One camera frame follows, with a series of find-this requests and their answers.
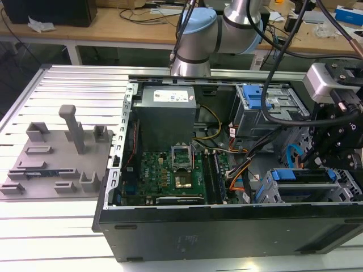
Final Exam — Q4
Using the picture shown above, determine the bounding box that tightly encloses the blue plastic drive latch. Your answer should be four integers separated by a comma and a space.
243, 84, 273, 111

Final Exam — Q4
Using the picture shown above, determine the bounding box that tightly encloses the white crumpled plastic bag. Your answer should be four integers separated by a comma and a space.
27, 15, 56, 32

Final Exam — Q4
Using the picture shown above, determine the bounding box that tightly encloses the grey metal drive cage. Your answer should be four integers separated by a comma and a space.
229, 83, 311, 139

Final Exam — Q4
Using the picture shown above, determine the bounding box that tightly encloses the orange yellow wire bundle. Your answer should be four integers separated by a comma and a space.
226, 141, 258, 197

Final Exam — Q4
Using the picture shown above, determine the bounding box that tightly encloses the clear plastic bag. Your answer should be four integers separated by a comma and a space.
315, 22, 341, 39

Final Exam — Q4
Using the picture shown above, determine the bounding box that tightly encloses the grey parts rack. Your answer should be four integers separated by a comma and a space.
0, 104, 117, 202

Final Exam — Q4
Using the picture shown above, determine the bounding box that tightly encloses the orange black disk wire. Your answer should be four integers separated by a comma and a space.
294, 149, 306, 168

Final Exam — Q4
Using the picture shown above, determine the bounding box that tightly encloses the flat grey box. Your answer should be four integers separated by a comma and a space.
301, 10, 327, 24

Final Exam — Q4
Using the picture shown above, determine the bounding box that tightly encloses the blue cardboard box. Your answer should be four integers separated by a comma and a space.
334, 5, 363, 22

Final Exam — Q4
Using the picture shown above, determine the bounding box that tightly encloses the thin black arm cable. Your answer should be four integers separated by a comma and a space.
169, 0, 198, 66

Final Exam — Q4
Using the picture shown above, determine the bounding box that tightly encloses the green RAM stick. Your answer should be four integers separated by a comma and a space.
213, 152, 229, 203

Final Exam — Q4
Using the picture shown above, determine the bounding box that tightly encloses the metal socket cover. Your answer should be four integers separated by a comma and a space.
171, 144, 194, 173

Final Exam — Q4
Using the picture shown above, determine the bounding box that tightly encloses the CPU socket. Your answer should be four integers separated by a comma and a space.
172, 173, 195, 191

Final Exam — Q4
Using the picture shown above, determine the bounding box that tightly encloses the yellow black power wire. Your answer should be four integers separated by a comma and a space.
192, 104, 224, 142

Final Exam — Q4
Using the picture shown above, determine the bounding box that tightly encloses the large black box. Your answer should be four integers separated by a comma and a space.
1, 0, 99, 28

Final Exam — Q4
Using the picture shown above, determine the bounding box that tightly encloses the small black box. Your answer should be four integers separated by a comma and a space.
284, 14, 304, 33

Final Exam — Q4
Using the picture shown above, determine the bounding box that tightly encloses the black graphics card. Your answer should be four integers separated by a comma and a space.
154, 195, 206, 206

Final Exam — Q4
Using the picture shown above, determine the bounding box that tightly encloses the black cable with copper plug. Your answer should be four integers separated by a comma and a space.
315, 0, 363, 59

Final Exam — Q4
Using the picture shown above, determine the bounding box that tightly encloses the blue disk wire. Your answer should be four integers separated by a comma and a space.
285, 143, 302, 170

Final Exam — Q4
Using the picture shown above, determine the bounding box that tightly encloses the black RAM slot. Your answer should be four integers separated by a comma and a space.
201, 154, 217, 205

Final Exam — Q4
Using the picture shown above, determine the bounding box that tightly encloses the wooden desk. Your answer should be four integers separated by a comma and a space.
0, 0, 363, 61

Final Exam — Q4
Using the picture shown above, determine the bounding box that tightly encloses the grey power supply unit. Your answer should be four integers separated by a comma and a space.
132, 86, 198, 152

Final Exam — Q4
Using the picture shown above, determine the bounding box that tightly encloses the RAM stick with blue label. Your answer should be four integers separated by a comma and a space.
24, 169, 62, 176

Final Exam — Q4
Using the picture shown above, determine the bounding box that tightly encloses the perforated metal disk bay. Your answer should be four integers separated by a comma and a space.
254, 121, 363, 204

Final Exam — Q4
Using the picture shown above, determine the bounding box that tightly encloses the black PC case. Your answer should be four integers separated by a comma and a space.
92, 74, 363, 263

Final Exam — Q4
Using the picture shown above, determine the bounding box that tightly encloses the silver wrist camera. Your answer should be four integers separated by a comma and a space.
302, 62, 361, 104

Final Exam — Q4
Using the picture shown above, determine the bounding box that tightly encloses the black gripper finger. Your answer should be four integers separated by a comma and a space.
299, 124, 332, 169
313, 151, 363, 172

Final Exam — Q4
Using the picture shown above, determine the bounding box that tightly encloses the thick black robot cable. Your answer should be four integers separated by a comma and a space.
260, 0, 314, 126

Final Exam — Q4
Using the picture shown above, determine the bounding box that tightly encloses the green motherboard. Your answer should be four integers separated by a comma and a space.
120, 129, 236, 206

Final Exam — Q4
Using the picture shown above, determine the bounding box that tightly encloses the hard disk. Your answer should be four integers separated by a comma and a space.
268, 167, 338, 185

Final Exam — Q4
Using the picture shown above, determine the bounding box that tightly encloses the black cable bundle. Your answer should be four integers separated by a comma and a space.
244, 124, 289, 164

